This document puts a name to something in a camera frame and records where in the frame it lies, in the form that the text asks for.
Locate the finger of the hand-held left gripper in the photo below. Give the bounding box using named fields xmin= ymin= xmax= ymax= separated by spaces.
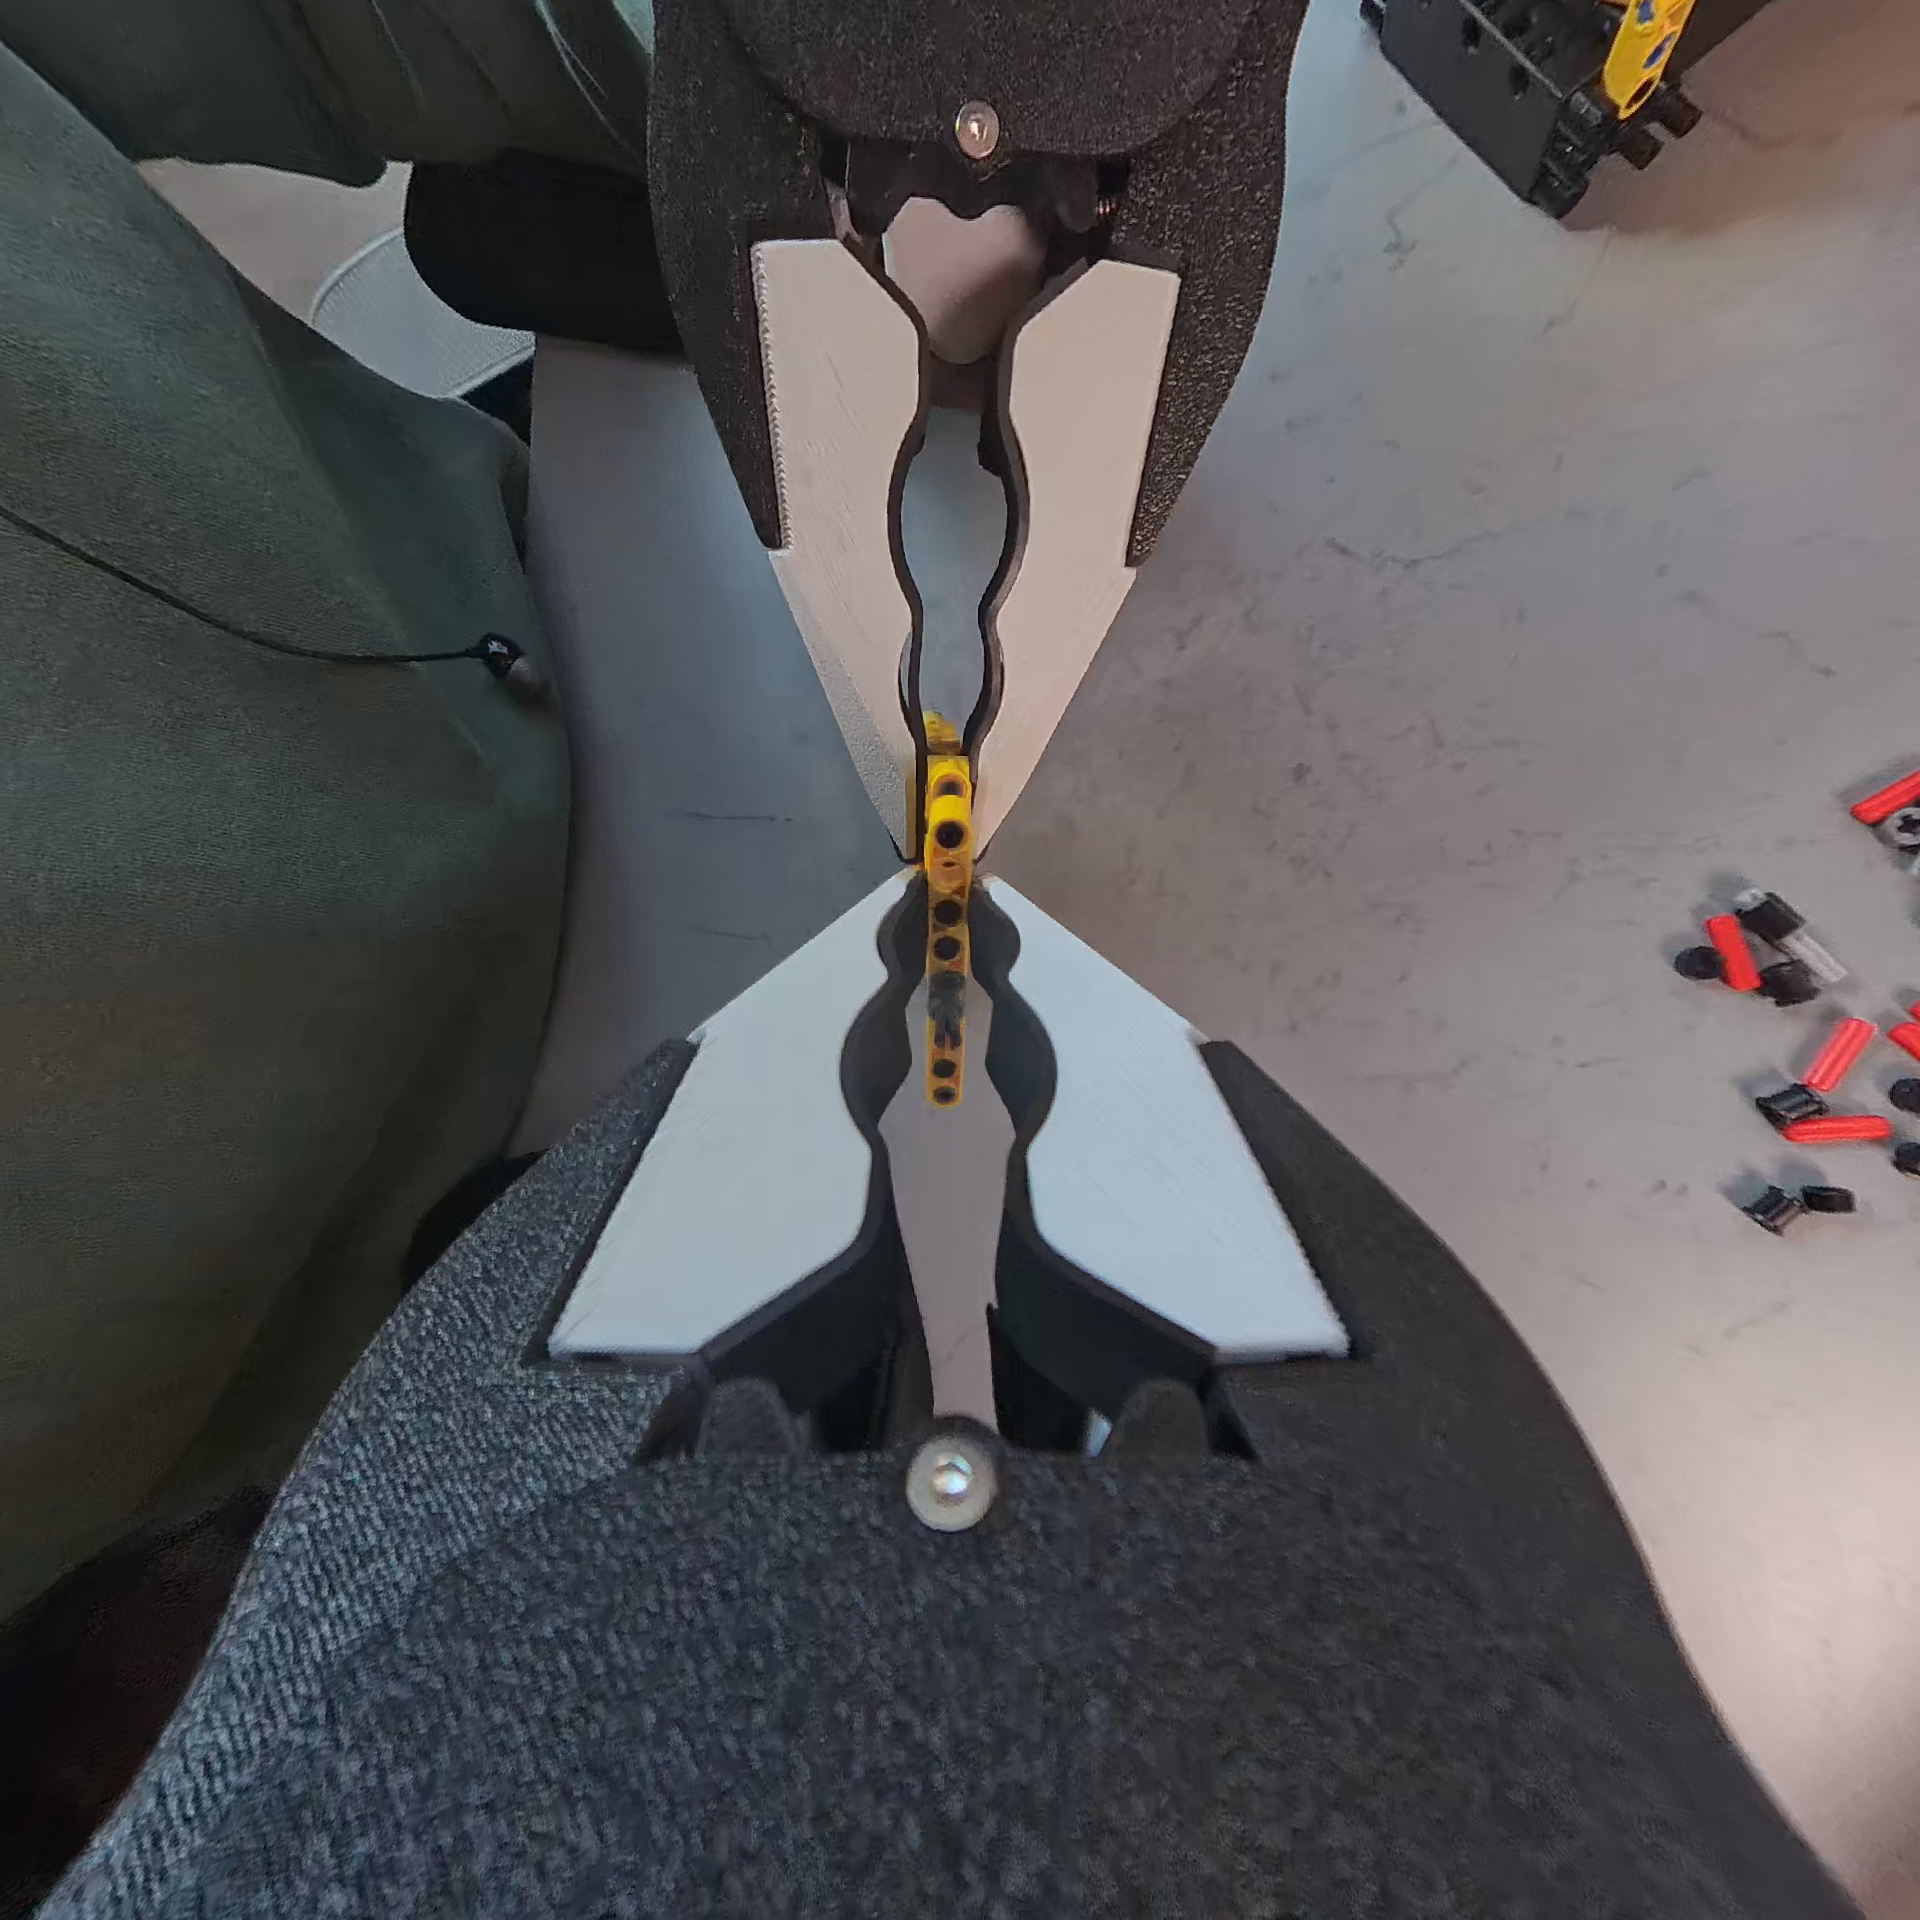
xmin=747 ymin=235 xmax=940 ymax=867
xmin=963 ymin=247 xmax=1186 ymax=865

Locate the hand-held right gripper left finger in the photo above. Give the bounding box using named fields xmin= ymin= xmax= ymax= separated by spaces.
xmin=544 ymin=876 xmax=920 ymax=1449

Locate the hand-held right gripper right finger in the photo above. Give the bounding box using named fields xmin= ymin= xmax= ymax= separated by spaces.
xmin=979 ymin=876 xmax=1357 ymax=1454

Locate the yellow lego beam assembly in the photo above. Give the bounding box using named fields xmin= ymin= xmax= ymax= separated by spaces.
xmin=910 ymin=708 xmax=987 ymax=876
xmin=920 ymin=856 xmax=979 ymax=1113

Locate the yellow black lego truck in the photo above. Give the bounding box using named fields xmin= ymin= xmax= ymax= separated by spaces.
xmin=1358 ymin=0 xmax=1704 ymax=219

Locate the pile of small lego parts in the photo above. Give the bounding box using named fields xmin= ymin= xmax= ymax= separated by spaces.
xmin=1673 ymin=768 xmax=1920 ymax=1233

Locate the grey mesh chair seat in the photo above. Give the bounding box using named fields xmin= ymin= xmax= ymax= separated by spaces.
xmin=308 ymin=226 xmax=535 ymax=397

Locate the person's green hoodie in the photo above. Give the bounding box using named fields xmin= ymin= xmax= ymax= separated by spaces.
xmin=0 ymin=44 xmax=572 ymax=1623

